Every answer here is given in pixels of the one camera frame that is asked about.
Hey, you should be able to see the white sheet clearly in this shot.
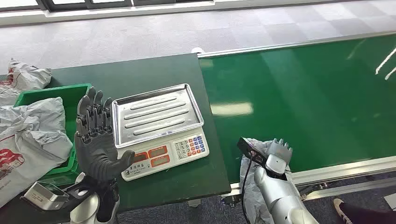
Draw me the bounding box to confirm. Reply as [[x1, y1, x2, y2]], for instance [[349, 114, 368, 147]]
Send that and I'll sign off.
[[383, 193, 396, 211]]

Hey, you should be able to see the crumpled grey mailer package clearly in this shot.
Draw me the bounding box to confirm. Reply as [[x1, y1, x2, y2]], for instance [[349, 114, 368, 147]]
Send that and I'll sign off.
[[0, 58, 53, 106]]

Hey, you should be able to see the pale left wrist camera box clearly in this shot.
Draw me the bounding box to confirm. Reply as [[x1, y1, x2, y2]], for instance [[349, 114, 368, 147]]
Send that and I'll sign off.
[[20, 181, 70, 211]]

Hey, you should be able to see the person's leg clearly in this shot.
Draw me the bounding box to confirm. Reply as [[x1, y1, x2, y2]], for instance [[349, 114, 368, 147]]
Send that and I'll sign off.
[[340, 202, 396, 224]]

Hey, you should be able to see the grey plastic mailer package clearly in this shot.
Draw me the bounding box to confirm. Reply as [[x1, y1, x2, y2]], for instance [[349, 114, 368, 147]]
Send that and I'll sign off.
[[240, 137, 293, 224]]

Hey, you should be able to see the grey mailer package red print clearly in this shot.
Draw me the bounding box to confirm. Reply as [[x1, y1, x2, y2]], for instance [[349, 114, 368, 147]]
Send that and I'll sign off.
[[0, 97, 74, 208]]

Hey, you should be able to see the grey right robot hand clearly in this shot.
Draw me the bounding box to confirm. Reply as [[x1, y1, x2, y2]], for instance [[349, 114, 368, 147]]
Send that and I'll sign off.
[[266, 138, 293, 166]]

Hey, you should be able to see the black camera cable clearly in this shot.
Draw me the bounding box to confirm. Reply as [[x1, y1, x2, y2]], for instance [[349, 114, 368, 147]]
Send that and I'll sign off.
[[241, 156, 257, 224]]

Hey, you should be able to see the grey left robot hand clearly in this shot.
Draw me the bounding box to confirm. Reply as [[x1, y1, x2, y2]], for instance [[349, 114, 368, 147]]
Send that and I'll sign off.
[[75, 87, 135, 183]]

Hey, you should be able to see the electronic scale with steel tray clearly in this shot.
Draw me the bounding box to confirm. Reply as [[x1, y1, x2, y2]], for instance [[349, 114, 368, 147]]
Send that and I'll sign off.
[[111, 83, 210, 182]]

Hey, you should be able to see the person's shoe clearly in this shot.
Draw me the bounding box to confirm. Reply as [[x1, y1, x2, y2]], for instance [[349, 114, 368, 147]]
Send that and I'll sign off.
[[333, 198, 354, 224]]

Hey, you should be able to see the green plastic basket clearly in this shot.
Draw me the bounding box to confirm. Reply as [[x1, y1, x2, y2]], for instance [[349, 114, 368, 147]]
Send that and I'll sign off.
[[14, 83, 92, 186]]

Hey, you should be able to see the green conveyor belt aluminium frame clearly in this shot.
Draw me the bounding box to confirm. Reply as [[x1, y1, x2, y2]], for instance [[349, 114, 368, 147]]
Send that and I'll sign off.
[[191, 31, 396, 202]]

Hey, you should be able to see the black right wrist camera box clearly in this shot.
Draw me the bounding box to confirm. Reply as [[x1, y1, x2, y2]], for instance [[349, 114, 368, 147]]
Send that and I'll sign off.
[[237, 137, 268, 168]]

